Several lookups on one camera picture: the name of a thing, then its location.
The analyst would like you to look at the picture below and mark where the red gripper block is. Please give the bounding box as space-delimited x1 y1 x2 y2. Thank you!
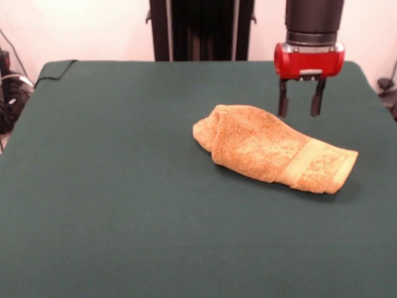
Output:
274 42 346 118

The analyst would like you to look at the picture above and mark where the tan terry towel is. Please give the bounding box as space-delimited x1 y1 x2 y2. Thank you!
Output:
192 104 359 196

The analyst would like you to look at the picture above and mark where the black plug adapter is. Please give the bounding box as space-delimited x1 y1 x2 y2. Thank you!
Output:
377 78 395 94

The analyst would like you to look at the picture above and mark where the dark green tablecloth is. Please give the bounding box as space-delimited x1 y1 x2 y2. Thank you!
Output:
0 60 397 298

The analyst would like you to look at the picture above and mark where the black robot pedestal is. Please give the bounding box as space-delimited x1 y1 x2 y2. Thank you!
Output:
145 0 258 62

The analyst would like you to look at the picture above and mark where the white cable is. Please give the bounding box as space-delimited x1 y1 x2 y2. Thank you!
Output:
0 71 34 91

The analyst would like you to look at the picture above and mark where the black cable tangle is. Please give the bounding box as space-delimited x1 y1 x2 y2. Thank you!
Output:
0 77 32 135

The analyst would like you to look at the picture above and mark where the black power strip red switch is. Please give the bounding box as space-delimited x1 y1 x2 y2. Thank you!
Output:
0 49 10 78

